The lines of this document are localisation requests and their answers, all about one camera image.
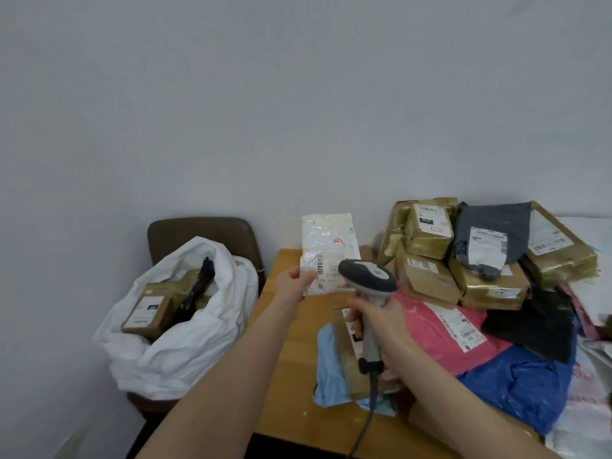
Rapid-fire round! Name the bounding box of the person's left hand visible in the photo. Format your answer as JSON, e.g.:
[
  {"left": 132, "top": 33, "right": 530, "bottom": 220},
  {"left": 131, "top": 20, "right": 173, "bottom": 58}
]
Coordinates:
[{"left": 269, "top": 266, "right": 317, "bottom": 322}]

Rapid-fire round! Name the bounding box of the person's right hand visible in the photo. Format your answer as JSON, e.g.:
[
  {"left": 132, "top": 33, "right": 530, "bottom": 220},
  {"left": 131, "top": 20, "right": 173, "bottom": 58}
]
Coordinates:
[{"left": 344, "top": 294, "right": 423, "bottom": 382}]

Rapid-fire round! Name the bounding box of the white padded mailer parcel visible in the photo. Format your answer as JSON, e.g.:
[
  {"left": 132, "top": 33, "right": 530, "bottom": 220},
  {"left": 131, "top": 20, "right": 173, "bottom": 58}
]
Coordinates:
[{"left": 300, "top": 213, "right": 362, "bottom": 298}]

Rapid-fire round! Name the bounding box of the grey barcode scanner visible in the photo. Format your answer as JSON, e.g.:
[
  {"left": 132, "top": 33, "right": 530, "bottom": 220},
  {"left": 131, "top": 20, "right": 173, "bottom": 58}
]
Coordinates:
[{"left": 338, "top": 258, "right": 399, "bottom": 378}]

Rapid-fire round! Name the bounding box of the person's left forearm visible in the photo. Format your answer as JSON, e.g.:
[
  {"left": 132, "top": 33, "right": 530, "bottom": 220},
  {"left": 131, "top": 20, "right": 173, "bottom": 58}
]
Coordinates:
[{"left": 135, "top": 301, "right": 298, "bottom": 459}]

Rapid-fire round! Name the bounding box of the person's right forearm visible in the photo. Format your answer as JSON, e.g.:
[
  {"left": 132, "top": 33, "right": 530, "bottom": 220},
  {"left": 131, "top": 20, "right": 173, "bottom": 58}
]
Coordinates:
[{"left": 382, "top": 344, "right": 567, "bottom": 459}]

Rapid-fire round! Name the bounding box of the brown cardboard parcel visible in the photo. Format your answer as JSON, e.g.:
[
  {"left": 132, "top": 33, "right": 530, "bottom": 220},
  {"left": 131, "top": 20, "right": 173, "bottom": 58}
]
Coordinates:
[{"left": 332, "top": 308, "right": 403, "bottom": 403}]

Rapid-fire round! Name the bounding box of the light blue mailer bag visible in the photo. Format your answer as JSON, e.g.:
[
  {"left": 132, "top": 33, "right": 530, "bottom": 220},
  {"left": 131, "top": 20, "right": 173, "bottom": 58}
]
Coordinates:
[{"left": 313, "top": 324, "right": 398, "bottom": 417}]

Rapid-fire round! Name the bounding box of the large brown taped parcel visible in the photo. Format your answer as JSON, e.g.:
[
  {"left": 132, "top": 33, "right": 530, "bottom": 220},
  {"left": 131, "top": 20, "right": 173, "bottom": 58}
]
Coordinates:
[{"left": 377, "top": 198, "right": 461, "bottom": 266}]

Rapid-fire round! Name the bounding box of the black parcel in sack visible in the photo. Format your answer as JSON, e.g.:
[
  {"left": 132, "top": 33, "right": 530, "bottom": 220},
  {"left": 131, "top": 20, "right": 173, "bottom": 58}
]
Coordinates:
[{"left": 170, "top": 256, "right": 217, "bottom": 327}]

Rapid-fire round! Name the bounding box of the brown chair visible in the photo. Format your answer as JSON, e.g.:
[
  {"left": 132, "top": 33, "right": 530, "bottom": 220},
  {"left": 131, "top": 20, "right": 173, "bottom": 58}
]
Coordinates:
[{"left": 126, "top": 217, "right": 266, "bottom": 417}]

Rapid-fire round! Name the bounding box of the small brown taped box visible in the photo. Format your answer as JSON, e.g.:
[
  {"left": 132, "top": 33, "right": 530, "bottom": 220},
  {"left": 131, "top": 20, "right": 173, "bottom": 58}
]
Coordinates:
[{"left": 404, "top": 203, "right": 456, "bottom": 260}]

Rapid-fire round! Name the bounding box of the white fabric sack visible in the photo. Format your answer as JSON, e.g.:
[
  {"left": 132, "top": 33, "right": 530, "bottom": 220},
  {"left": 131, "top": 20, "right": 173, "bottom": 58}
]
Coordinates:
[{"left": 92, "top": 236, "right": 260, "bottom": 402}]

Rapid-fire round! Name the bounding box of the brown labelled box in sack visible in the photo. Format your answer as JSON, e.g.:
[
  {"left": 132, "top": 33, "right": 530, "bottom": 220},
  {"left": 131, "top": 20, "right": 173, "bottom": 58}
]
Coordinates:
[{"left": 121, "top": 269, "right": 211, "bottom": 343}]

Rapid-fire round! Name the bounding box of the grey mailer bag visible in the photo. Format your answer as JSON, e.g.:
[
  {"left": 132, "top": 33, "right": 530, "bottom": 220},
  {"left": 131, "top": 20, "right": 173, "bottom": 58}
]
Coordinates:
[{"left": 452, "top": 201, "right": 533, "bottom": 282}]

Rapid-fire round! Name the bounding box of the dark blue mailer bag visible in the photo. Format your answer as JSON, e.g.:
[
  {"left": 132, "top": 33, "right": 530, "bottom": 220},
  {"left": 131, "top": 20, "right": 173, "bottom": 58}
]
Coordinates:
[{"left": 456, "top": 325, "right": 583, "bottom": 436}]

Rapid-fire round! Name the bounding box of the black mailer bag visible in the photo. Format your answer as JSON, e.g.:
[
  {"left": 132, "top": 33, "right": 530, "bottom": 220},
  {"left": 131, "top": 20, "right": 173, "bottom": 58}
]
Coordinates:
[{"left": 480, "top": 285, "right": 578, "bottom": 367}]

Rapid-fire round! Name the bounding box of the flat brown taped box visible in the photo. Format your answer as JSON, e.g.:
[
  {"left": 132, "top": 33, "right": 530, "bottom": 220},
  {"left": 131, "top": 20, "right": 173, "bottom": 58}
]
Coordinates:
[{"left": 519, "top": 201, "right": 599, "bottom": 289}]

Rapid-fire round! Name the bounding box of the pale pink mailer bag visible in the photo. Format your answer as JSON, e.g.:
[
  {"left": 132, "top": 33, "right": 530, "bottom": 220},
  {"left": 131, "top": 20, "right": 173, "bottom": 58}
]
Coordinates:
[{"left": 558, "top": 268, "right": 612, "bottom": 342}]

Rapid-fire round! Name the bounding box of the white printed mailer bag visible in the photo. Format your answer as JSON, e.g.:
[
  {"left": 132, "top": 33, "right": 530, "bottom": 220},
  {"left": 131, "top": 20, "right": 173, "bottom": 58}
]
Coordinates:
[{"left": 544, "top": 335, "right": 612, "bottom": 459}]

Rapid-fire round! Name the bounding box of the grey scanner cable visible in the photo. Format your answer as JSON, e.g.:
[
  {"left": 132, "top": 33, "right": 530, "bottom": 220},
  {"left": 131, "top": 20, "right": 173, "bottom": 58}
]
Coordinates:
[{"left": 348, "top": 368, "right": 384, "bottom": 459}]

